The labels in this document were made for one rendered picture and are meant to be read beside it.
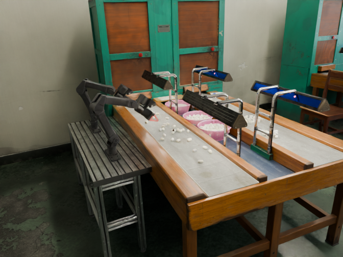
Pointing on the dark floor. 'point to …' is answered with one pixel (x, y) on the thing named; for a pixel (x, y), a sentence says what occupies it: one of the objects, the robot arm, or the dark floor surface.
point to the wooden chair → (336, 113)
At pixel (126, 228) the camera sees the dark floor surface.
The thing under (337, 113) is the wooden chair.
